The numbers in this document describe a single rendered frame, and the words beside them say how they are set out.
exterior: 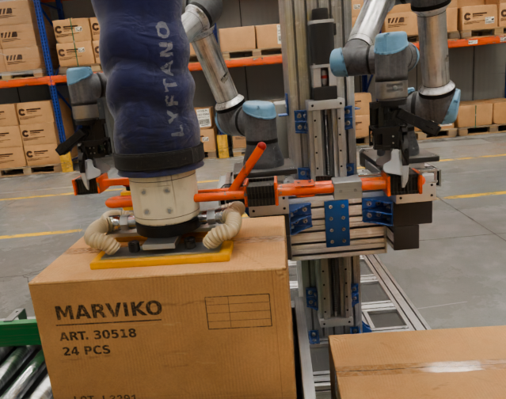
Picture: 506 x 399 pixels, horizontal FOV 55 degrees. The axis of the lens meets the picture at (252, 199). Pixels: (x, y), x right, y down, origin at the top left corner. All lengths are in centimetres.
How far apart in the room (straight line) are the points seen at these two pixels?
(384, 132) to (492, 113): 823
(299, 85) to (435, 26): 54
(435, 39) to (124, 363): 129
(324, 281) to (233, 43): 670
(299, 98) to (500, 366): 112
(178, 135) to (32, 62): 788
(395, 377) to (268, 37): 735
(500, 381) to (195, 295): 83
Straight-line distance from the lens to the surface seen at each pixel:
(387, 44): 120
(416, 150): 183
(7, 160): 940
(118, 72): 116
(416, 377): 146
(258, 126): 172
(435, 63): 171
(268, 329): 116
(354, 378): 144
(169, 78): 116
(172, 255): 119
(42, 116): 905
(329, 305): 207
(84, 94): 155
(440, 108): 176
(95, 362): 129
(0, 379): 175
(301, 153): 195
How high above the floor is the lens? 137
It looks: 15 degrees down
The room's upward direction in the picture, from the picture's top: 5 degrees counter-clockwise
